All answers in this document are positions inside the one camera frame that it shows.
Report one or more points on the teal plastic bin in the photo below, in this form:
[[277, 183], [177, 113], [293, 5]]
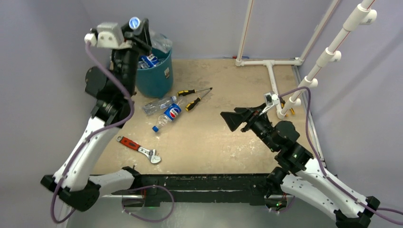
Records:
[[156, 82]]

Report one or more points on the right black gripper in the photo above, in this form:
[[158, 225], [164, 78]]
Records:
[[233, 119]]

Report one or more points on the Pepsi bottle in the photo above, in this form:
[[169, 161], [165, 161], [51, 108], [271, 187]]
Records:
[[170, 114], [149, 61]]

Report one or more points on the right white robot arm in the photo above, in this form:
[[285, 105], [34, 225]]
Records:
[[300, 173]]

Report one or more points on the yellow black pliers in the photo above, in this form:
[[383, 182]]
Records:
[[196, 96]]

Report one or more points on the crushed clear bottle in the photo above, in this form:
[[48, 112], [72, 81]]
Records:
[[154, 39]]

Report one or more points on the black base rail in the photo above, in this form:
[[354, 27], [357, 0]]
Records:
[[255, 189]]

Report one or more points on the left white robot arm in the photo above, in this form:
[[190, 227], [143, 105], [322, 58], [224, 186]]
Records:
[[73, 183]]

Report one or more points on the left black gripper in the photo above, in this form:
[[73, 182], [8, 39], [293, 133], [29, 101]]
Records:
[[142, 36]]

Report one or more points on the clear bottle by bin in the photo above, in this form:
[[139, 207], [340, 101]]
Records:
[[157, 105]]

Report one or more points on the white PVC pipe frame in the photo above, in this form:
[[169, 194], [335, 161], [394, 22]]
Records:
[[362, 14]]

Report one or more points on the silver adjustable wrench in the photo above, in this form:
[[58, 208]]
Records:
[[149, 153]]

